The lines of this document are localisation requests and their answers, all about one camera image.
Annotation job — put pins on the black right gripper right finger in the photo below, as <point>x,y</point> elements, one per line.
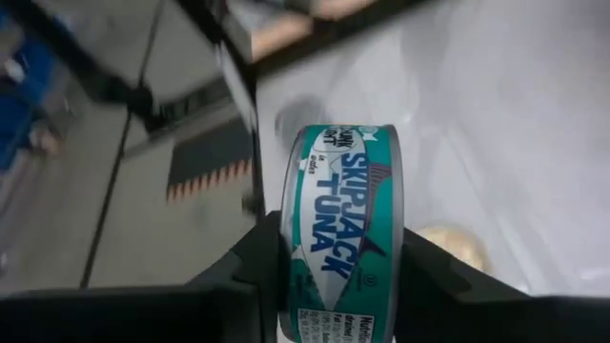
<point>476,319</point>

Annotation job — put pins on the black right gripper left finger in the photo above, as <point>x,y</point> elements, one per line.
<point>143,316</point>

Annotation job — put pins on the teal skipjack tuna can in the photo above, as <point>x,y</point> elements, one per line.
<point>343,228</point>

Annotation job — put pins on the black mat orange stripes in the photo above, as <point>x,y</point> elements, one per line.
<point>209,167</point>

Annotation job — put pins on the group of tin cans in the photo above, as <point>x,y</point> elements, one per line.
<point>500,143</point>

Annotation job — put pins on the blue storage bin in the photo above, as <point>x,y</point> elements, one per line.
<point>24,95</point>

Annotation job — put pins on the black table frame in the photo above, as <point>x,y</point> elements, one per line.
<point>257,181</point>

